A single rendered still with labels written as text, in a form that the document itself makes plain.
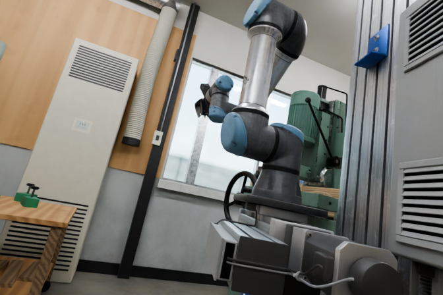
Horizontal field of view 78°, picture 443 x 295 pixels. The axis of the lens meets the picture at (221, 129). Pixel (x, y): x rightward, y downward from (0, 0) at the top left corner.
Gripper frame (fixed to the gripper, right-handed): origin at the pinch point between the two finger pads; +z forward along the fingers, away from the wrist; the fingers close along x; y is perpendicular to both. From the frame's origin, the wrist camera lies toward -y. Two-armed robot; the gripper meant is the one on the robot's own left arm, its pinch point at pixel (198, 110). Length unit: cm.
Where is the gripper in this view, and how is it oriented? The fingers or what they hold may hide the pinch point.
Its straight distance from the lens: 143.5
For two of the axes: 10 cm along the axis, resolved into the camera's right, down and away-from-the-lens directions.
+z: -3.9, 3.4, 8.5
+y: 1.4, 9.4, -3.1
